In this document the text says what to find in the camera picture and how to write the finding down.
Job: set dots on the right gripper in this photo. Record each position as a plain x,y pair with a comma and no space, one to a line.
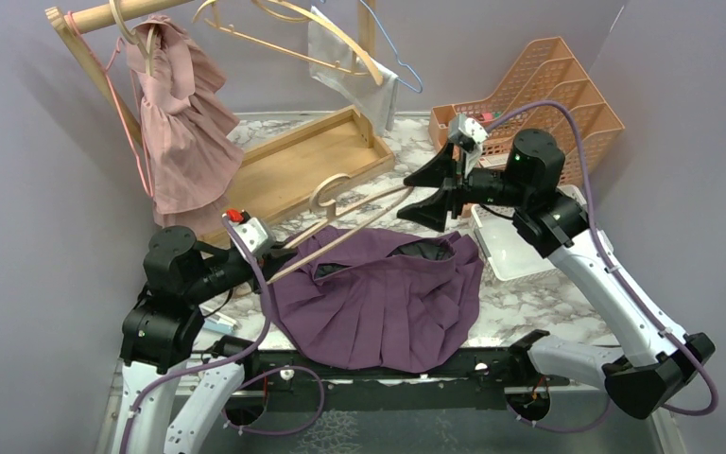
432,214

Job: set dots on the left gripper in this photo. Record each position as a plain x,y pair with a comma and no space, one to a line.
270,261

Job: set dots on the blue wire hanger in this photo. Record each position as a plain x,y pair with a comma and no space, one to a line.
367,16

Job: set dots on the white skirt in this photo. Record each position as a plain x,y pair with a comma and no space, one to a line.
376,102

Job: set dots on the purple garment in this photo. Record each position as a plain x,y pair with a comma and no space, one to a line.
382,299

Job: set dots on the pink skirt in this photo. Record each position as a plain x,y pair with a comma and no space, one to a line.
185,128

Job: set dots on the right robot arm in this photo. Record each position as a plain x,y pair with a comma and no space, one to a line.
654,358

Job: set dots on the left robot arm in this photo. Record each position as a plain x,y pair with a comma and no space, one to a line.
166,406

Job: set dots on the small white blue box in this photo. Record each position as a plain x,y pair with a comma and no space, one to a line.
220,324

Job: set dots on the white perforated basket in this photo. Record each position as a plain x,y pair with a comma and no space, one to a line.
509,258

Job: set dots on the wooden clothes rack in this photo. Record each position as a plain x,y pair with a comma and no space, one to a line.
276,179

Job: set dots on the orange plastic desk organizer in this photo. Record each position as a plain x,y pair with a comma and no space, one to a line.
546,69

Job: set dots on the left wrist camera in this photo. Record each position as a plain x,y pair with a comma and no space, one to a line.
252,231

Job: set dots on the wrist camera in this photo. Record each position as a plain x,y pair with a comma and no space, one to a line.
252,231
468,136

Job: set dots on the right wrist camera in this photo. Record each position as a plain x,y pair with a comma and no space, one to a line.
468,136

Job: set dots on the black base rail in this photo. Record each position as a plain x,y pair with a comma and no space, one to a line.
479,378

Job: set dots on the pink wire hanger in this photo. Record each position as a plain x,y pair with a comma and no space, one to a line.
144,173

